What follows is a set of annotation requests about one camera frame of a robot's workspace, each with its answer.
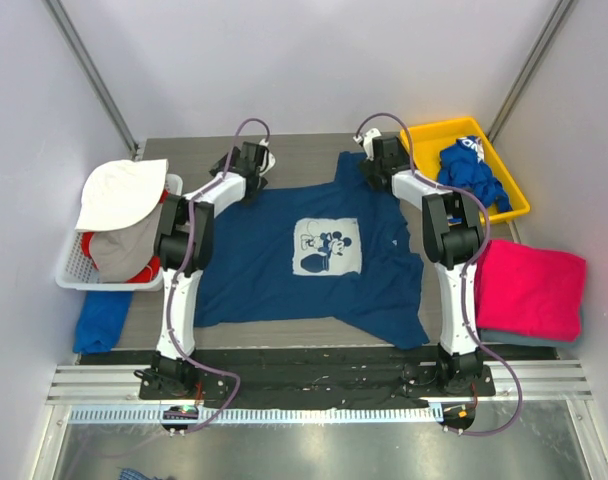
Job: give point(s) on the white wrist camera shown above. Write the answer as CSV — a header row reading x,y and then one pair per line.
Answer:
x,y
268,161
366,141

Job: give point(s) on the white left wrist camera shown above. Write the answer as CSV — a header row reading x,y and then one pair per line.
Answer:
x,y
268,161

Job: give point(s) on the pink folded t shirt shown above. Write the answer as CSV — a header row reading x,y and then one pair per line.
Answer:
x,y
530,292

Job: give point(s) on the grey folded t shirt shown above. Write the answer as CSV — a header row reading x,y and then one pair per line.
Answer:
x,y
534,340

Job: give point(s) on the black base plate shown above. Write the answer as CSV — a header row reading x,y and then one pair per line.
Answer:
x,y
219,379

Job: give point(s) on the white t shirt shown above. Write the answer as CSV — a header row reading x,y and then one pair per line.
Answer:
x,y
120,193

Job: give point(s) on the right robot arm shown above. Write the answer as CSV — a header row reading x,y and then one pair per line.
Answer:
x,y
452,235

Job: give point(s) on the blue folded t shirt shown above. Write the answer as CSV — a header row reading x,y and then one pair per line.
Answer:
x,y
101,321

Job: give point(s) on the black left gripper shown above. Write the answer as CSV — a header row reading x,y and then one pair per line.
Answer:
x,y
252,181

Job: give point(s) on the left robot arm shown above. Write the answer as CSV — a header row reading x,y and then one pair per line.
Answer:
x,y
184,244

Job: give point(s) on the dark blue mickey t shirt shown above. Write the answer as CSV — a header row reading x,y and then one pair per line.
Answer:
x,y
339,249

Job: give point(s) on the slotted cable duct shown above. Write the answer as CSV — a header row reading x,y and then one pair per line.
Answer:
x,y
184,415

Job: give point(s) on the aluminium frame post left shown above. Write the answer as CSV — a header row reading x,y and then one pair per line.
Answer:
x,y
79,50

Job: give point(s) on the checkered cloth bottom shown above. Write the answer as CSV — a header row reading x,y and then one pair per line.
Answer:
x,y
133,474

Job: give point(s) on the white plastic laundry basket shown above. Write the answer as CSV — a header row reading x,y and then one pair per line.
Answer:
x,y
76,271

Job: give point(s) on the aluminium frame post right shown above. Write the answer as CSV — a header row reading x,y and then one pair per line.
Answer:
x,y
552,27

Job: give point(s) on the red t shirt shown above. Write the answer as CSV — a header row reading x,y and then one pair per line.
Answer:
x,y
149,275

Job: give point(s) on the aluminium frame post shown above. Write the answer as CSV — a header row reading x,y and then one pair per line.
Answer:
x,y
552,27
79,50

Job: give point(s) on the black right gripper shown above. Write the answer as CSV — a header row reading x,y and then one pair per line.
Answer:
x,y
375,178

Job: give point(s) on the royal blue t shirt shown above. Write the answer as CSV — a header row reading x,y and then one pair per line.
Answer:
x,y
463,166

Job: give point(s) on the yellow plastic tray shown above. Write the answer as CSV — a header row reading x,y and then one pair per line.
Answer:
x,y
428,140

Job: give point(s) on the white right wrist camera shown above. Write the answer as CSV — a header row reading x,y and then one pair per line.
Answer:
x,y
366,141

